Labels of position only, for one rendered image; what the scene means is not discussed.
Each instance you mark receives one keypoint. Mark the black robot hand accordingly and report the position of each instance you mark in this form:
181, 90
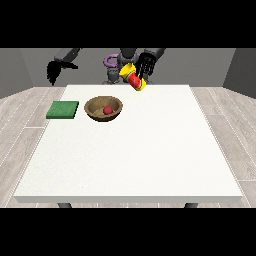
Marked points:
145, 65
54, 69

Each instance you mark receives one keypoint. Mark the yellow cup with melon print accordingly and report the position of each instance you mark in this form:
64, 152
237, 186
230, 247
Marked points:
131, 77

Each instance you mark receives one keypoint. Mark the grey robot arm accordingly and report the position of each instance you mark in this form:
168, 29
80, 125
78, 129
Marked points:
66, 54
155, 52

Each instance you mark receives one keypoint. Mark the green square pad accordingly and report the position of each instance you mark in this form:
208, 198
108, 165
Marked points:
62, 109

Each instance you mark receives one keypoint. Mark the small red ball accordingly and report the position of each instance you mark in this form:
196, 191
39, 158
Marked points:
107, 110

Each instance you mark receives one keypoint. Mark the brown wooden bowl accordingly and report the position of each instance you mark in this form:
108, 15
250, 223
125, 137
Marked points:
100, 107

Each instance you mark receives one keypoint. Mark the grey robot trunk purple rings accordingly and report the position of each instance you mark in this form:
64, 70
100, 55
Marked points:
115, 66

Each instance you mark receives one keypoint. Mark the dark table leg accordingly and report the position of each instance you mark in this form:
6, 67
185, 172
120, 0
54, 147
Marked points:
64, 205
191, 205

